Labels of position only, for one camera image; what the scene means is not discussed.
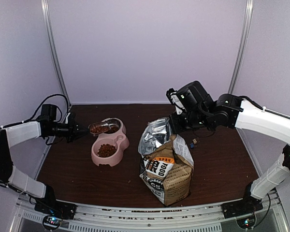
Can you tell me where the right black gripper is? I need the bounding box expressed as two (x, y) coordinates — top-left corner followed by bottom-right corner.
(169, 110), (211, 134)

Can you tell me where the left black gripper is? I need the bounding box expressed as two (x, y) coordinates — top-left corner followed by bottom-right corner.
(47, 117), (89, 143)

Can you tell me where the metal scoop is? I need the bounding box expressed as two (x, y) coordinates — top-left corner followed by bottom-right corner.
(88, 122), (110, 136)

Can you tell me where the pink double pet bowl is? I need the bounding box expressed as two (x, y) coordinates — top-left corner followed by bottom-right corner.
(91, 118), (130, 167)

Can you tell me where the dog food bag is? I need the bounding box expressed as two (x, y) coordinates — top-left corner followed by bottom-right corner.
(138, 117), (194, 206)

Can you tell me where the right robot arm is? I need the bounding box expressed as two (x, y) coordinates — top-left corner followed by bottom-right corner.
(166, 81), (290, 214)

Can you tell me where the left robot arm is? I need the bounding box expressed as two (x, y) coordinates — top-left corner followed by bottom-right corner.
(0, 104), (89, 215)

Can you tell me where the dog food kibble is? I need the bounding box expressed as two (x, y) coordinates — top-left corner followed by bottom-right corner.
(97, 144), (117, 158)

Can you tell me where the steel bowl insert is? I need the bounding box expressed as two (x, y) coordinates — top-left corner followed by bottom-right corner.
(102, 118), (121, 134)

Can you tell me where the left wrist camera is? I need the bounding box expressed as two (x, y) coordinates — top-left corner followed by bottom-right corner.
(64, 112), (74, 124)

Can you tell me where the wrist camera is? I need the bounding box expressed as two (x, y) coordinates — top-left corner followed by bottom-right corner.
(166, 88), (186, 115)
(64, 112), (74, 124)

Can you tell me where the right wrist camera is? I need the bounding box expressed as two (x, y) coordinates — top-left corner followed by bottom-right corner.
(166, 88), (186, 115)

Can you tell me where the left black braided cable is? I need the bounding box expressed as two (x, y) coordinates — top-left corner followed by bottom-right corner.
(0, 94), (71, 129)

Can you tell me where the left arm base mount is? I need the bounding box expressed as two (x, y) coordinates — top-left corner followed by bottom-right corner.
(34, 186), (77, 231)

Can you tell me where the front aluminium rail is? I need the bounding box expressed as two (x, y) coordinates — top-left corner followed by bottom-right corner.
(14, 198), (285, 232)

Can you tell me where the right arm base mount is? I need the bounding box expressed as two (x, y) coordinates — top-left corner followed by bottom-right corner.
(221, 182), (263, 230)

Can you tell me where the left aluminium frame post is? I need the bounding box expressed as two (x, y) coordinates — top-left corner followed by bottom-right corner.
(41, 0), (71, 108)

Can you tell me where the aluminium frame post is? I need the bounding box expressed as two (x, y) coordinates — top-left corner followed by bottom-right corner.
(228, 0), (254, 94)
(41, 0), (71, 108)

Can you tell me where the right aluminium frame post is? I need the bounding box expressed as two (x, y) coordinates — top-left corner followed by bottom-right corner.
(228, 0), (254, 94)

